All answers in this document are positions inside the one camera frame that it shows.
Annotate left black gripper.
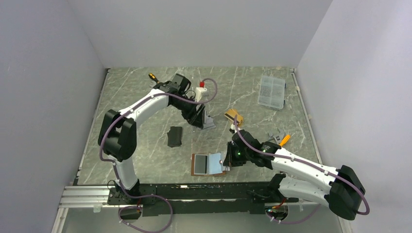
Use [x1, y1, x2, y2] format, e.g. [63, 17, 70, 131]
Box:
[172, 96, 206, 130]

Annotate brown leather card holder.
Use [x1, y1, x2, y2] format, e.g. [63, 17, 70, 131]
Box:
[191, 153, 226, 176]

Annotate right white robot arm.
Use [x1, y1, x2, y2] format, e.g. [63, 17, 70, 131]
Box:
[223, 129, 370, 220]

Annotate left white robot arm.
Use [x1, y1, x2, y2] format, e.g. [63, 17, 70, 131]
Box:
[98, 73, 206, 204]

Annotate black card stack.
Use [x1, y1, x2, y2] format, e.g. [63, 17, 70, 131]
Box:
[167, 126, 183, 148]

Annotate gold card stack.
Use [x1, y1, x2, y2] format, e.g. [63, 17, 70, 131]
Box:
[224, 109, 244, 127]

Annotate grey orange pliers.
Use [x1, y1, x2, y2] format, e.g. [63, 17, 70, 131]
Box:
[268, 128, 291, 147]

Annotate orange black screwdriver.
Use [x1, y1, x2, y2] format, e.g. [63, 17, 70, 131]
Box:
[148, 73, 160, 84]

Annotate clear plastic organizer box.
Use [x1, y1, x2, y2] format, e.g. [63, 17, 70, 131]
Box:
[257, 76, 286, 110]

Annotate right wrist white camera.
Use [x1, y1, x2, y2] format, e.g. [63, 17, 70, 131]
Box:
[229, 124, 237, 134]

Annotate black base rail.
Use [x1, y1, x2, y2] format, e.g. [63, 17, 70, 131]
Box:
[107, 182, 298, 216]

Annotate aluminium frame rail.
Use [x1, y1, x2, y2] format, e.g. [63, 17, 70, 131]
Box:
[51, 183, 353, 233]

